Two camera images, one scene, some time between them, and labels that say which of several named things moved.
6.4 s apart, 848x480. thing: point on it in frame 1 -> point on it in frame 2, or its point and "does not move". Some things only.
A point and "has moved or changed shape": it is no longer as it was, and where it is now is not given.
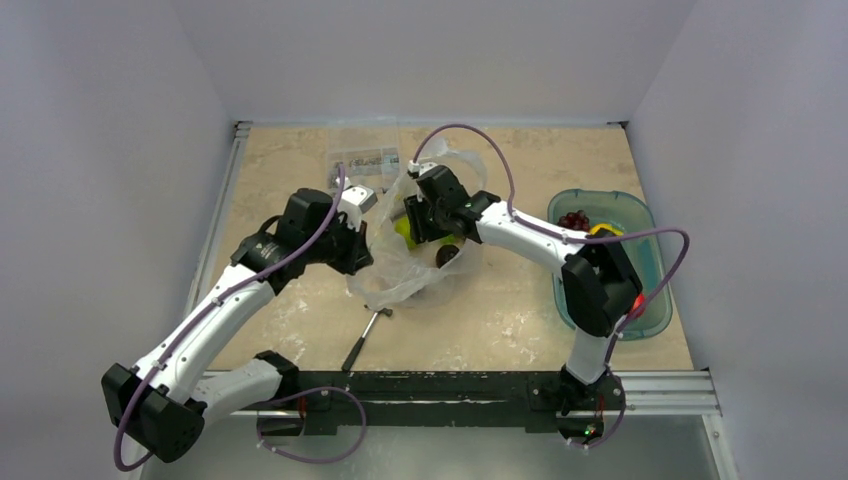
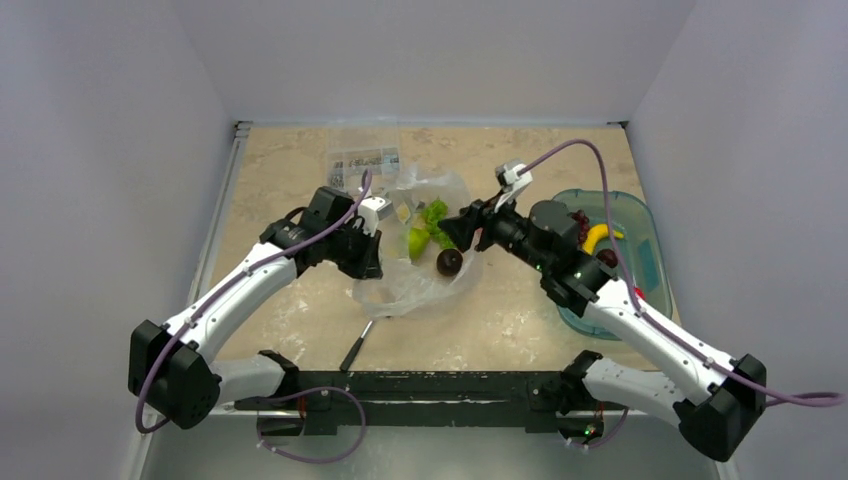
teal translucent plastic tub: (653, 310) does not move
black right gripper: (423, 221) -> (482, 226)
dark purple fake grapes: (575, 220) does not move
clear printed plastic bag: (408, 275) has moved or changed shape
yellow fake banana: (608, 227) does not move
